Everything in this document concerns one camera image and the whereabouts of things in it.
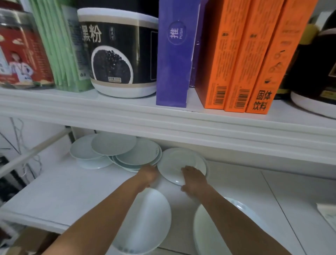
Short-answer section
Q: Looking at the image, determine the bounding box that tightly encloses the person's left hand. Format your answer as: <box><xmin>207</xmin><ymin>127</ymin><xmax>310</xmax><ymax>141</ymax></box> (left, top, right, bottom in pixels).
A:
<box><xmin>137</xmin><ymin>165</ymin><xmax>160</xmax><ymax>192</ymax></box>

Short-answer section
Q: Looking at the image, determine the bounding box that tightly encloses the person's right hand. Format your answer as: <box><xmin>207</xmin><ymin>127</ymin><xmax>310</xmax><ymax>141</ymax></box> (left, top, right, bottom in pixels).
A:
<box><xmin>181</xmin><ymin>166</ymin><xmax>210</xmax><ymax>196</ymax></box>

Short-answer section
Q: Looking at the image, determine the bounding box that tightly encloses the round printed pale green plate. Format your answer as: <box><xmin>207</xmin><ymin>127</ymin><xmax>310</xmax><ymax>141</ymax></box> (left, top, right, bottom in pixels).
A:
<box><xmin>193</xmin><ymin>197</ymin><xmax>266</xmax><ymax>255</ymax></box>
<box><xmin>112</xmin><ymin>188</ymin><xmax>172</xmax><ymax>255</ymax></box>

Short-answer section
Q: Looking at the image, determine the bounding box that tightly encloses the pile of pale green plates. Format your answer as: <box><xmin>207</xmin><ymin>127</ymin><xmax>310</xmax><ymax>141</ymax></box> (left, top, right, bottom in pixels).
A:
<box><xmin>69</xmin><ymin>131</ymin><xmax>163</xmax><ymax>173</ymax></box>

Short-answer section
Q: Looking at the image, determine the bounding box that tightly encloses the person's left forearm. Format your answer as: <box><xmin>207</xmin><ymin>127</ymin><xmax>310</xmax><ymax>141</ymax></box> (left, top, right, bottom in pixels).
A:
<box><xmin>43</xmin><ymin>178</ymin><xmax>150</xmax><ymax>255</ymax></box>

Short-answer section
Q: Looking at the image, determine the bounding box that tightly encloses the person's right forearm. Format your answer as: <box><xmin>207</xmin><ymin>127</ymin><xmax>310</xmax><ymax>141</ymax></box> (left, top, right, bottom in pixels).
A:
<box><xmin>195</xmin><ymin>184</ymin><xmax>292</xmax><ymax>255</ymax></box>

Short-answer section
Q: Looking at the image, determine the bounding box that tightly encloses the tall purple box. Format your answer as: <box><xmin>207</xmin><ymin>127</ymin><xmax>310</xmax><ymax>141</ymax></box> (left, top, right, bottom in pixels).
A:
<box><xmin>156</xmin><ymin>0</ymin><xmax>202</xmax><ymax>108</ymax></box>

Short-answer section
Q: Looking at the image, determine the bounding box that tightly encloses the dark purple box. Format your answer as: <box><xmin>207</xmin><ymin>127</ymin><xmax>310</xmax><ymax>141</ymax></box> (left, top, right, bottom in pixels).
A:
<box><xmin>188</xmin><ymin>0</ymin><xmax>210</xmax><ymax>88</ymax></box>

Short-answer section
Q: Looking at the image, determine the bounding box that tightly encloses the black tub bean picture label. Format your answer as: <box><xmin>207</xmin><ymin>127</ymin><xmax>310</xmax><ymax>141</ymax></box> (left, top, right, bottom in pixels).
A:
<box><xmin>77</xmin><ymin>0</ymin><xmax>159</xmax><ymax>98</ymax></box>

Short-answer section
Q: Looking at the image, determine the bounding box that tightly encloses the white paper notepad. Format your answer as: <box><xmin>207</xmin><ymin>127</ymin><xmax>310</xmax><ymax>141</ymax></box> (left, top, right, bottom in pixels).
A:
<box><xmin>316</xmin><ymin>202</ymin><xmax>336</xmax><ymax>232</ymax></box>

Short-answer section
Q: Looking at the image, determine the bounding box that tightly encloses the black tin yellow lid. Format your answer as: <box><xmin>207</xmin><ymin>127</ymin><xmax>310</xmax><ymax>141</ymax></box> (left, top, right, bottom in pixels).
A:
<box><xmin>273</xmin><ymin>22</ymin><xmax>320</xmax><ymax>100</ymax></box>

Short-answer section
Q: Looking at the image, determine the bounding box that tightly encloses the clear plastic sachet box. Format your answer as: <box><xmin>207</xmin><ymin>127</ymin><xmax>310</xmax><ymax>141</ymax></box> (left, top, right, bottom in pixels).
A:
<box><xmin>26</xmin><ymin>0</ymin><xmax>94</xmax><ymax>93</ymax></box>

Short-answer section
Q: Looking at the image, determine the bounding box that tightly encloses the black tub green powder label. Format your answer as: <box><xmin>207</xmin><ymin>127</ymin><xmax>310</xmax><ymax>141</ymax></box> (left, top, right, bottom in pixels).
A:
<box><xmin>290</xmin><ymin>10</ymin><xmax>336</xmax><ymax>119</ymax></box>

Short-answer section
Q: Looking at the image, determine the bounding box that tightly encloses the row of green sachets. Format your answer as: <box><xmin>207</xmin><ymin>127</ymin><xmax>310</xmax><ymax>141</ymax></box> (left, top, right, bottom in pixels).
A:
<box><xmin>29</xmin><ymin>0</ymin><xmax>79</xmax><ymax>91</ymax></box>

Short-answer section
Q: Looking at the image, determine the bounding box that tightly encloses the clear jar red label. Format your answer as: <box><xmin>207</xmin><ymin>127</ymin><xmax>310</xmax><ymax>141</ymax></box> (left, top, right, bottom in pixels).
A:
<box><xmin>0</xmin><ymin>8</ymin><xmax>55</xmax><ymax>90</ymax></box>

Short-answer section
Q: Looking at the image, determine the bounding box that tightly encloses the white metal rail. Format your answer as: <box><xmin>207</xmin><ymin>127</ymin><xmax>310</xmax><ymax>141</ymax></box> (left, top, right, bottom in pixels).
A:
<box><xmin>0</xmin><ymin>127</ymin><xmax>72</xmax><ymax>179</ymax></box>

